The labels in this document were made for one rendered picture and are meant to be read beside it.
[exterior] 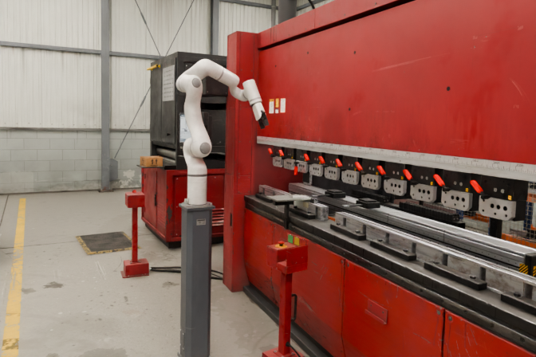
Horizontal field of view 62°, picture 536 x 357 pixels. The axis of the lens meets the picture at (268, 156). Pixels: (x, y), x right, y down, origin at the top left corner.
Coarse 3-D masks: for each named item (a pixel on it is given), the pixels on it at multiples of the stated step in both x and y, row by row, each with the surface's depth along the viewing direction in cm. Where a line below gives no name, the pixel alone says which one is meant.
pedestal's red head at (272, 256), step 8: (272, 248) 266; (280, 248) 266; (288, 248) 267; (296, 248) 258; (304, 248) 262; (272, 256) 266; (280, 256) 264; (288, 256) 255; (296, 256) 259; (304, 256) 262; (272, 264) 266; (280, 264) 260; (288, 264) 256; (296, 264) 259; (304, 264) 263; (288, 272) 256
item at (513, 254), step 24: (312, 192) 362; (360, 216) 304; (384, 216) 280; (408, 216) 269; (432, 240) 244; (456, 240) 228; (480, 240) 216; (504, 240) 218; (504, 264) 204; (528, 264) 193
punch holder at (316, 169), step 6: (312, 156) 307; (318, 156) 299; (324, 156) 297; (312, 162) 307; (318, 162) 299; (312, 168) 306; (318, 168) 298; (324, 168) 298; (312, 174) 306; (318, 174) 298; (324, 174) 298
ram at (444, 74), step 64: (448, 0) 197; (512, 0) 169; (320, 64) 296; (384, 64) 237; (448, 64) 197; (512, 64) 169; (320, 128) 297; (384, 128) 237; (448, 128) 198; (512, 128) 170
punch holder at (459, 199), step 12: (444, 180) 200; (456, 180) 194; (468, 180) 188; (480, 180) 190; (444, 192) 199; (456, 192) 193; (468, 192) 188; (444, 204) 200; (456, 204) 193; (468, 204) 188
